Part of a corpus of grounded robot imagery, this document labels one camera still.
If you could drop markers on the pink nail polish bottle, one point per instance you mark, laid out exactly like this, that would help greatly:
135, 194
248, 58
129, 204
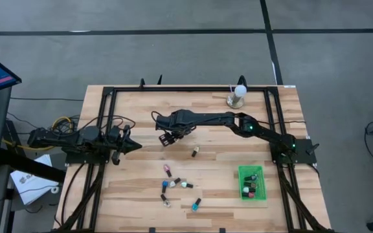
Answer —
166, 170

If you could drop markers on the beige nail polish bottle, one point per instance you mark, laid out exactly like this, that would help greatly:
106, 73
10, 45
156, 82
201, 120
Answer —
195, 151

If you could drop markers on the white printed paper bag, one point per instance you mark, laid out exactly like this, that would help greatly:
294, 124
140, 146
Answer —
31, 181

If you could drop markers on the black table clamp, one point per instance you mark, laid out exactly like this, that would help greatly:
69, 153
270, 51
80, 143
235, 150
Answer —
151, 230
159, 80
222, 230
142, 83
242, 81

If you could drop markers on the green plastic basket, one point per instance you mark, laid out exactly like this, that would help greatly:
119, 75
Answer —
261, 181

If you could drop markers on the white bulb on metal stand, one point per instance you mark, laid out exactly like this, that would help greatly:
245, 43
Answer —
240, 91

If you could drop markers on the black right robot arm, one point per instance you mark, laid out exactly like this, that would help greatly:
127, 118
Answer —
212, 119

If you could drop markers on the light grey nail polish bottle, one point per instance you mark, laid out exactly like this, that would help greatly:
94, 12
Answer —
174, 183

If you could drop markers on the teal nail polish bottle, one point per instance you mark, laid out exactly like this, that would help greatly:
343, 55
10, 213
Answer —
196, 204

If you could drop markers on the white label sticker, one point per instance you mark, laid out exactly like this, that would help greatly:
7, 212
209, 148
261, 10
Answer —
289, 86

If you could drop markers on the pale mint nail polish bottle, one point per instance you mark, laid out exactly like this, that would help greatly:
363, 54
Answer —
186, 185

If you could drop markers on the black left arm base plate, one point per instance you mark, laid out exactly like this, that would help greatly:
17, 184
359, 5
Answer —
86, 158

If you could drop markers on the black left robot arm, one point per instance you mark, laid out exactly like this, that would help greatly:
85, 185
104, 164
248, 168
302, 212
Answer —
53, 139

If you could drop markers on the blue nail polish bottle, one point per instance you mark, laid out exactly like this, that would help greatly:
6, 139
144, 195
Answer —
164, 186

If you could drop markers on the black aluminium table frame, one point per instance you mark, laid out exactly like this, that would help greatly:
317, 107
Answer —
189, 88

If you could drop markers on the white nail polish bottle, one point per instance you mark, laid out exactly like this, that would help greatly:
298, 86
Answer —
248, 189

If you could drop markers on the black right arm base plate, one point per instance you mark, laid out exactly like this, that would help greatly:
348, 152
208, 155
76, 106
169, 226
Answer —
304, 152

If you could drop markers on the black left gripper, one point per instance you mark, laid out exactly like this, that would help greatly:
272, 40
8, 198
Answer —
116, 145

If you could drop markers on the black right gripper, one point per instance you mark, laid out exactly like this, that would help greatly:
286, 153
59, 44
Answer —
178, 120

